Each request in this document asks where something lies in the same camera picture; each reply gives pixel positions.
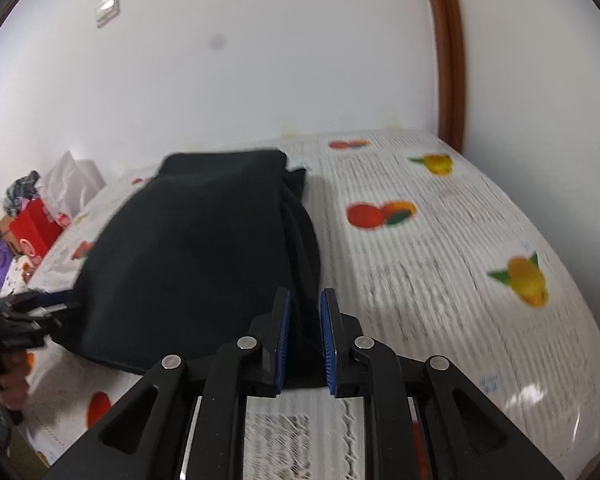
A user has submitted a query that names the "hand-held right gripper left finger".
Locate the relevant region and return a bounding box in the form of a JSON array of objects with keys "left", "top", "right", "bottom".
[{"left": 45, "top": 287, "right": 293, "bottom": 480}]

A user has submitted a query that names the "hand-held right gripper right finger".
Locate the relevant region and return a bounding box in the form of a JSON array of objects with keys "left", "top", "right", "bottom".
[{"left": 320, "top": 287, "right": 566, "bottom": 480}]

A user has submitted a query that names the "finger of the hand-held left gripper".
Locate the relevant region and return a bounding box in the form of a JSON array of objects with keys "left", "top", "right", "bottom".
[
  {"left": 2, "top": 288, "right": 81, "bottom": 312},
  {"left": 10, "top": 309, "right": 81, "bottom": 335}
]

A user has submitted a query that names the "black t-shirt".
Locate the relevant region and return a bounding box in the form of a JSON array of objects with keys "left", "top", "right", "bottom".
[{"left": 45, "top": 147, "right": 323, "bottom": 391}]

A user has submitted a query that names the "person's left hand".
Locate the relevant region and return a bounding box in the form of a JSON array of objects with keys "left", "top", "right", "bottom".
[{"left": 0, "top": 350, "right": 33, "bottom": 411}]

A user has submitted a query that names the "purple bag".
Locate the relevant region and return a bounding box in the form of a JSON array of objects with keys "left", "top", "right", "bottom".
[{"left": 0, "top": 240, "right": 16, "bottom": 291}]

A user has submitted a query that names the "red cardboard box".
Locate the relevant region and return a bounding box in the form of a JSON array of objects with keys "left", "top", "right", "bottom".
[{"left": 7, "top": 197, "right": 73, "bottom": 258}]

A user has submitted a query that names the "brown cardboard box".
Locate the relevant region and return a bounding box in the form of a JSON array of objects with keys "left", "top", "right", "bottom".
[{"left": 0, "top": 217, "right": 18, "bottom": 256}]

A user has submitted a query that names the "patterned dark cloth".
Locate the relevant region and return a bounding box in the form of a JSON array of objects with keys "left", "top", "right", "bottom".
[{"left": 2, "top": 171, "right": 41, "bottom": 218}]

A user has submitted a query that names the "white plastic bag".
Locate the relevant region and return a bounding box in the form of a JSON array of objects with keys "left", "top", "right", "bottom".
[{"left": 37, "top": 150, "right": 106, "bottom": 218}]

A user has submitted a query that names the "fruit print tablecloth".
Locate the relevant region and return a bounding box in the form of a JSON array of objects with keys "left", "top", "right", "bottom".
[{"left": 0, "top": 127, "right": 600, "bottom": 480}]

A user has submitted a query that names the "white wall switch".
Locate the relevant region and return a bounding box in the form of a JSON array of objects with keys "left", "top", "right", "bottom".
[{"left": 94, "top": 0, "right": 122, "bottom": 28}]

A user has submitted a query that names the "brown wooden door frame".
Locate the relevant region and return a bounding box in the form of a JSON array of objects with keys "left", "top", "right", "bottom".
[{"left": 420, "top": 0, "right": 468, "bottom": 153}]

